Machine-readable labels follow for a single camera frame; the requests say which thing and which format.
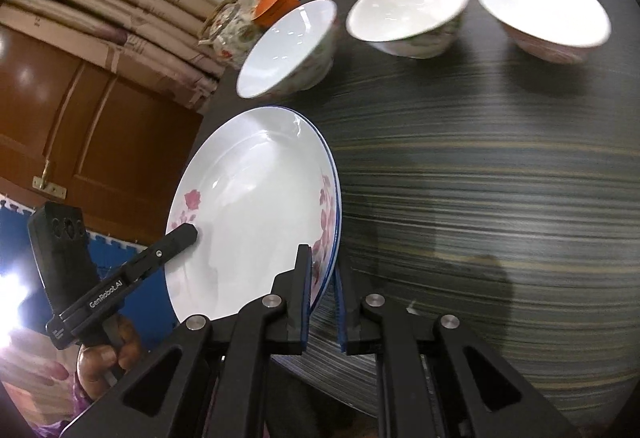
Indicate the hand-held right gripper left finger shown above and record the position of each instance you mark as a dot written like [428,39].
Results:
[304,303]

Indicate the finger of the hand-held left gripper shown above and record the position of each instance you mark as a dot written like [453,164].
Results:
[167,248]

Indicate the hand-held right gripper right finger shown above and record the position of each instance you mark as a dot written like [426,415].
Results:
[341,318]

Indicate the white plate with pink flowers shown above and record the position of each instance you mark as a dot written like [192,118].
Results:
[250,198]

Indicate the white plate with blue rim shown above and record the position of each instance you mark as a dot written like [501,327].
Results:
[338,208]

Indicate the white bowl with grey floral print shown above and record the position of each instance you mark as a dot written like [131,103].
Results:
[290,43]

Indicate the white bowl with green floral print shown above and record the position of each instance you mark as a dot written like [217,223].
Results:
[405,8]

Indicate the white bowl with red pattern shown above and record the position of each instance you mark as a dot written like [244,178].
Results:
[545,6]

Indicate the person's left hand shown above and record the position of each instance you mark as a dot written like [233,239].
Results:
[125,348]

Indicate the brass door latch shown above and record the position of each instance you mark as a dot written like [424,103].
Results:
[50,183]

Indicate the pink floral cloth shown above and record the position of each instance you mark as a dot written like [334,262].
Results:
[45,370]

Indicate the brown wooden cabinet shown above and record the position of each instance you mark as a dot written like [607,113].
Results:
[100,133]

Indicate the floral ceramic teapot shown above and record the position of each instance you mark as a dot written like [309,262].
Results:
[232,31]

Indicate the beige patterned curtain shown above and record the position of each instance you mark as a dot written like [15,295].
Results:
[100,8]

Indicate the orange cup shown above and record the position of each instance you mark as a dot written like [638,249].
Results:
[272,6]

